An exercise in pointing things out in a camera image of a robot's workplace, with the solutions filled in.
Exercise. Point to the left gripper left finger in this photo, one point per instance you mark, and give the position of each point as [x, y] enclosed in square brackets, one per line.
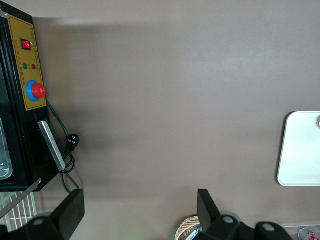
[70, 212]

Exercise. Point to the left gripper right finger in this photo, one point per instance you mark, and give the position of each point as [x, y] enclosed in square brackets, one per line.
[210, 220]

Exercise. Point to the cream plastic tray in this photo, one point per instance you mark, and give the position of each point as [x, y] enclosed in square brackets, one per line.
[300, 150]

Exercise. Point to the clear acrylic bottle rack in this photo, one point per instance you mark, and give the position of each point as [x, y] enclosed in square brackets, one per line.
[295, 228]

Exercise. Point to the black sealing machine yellow panel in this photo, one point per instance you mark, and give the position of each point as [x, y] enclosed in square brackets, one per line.
[15, 125]

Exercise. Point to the light oval wicker basket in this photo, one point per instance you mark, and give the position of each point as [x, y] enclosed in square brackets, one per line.
[186, 225]

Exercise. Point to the clear plastic container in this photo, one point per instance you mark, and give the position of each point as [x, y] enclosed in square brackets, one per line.
[5, 160]

